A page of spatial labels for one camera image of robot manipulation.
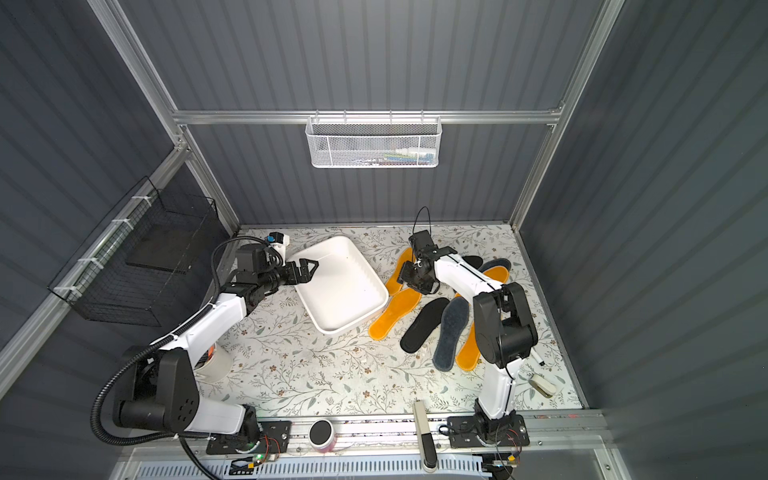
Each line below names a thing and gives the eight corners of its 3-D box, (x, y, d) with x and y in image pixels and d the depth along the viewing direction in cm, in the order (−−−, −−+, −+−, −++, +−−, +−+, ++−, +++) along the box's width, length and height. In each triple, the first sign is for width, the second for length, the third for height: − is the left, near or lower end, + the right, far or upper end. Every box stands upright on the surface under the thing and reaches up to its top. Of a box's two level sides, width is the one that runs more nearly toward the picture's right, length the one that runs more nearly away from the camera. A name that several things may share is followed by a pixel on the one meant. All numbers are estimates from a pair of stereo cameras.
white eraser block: (526, 385, 83) (531, 381, 80) (530, 376, 85) (534, 372, 82) (549, 399, 81) (555, 396, 78) (552, 390, 82) (558, 386, 80)
